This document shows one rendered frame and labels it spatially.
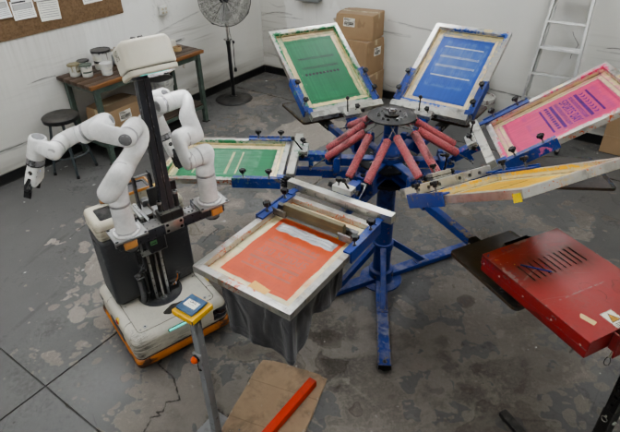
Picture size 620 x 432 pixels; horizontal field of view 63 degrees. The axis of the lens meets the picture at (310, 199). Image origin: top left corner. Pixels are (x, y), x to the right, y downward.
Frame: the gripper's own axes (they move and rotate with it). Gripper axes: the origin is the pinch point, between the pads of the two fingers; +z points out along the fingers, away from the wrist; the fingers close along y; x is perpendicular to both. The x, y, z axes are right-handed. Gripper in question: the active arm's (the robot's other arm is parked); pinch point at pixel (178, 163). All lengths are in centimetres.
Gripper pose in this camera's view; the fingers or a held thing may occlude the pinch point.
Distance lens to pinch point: 289.0
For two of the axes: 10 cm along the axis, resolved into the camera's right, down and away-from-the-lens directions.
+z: 3.2, 8.7, 3.7
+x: -8.1, 4.6, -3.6
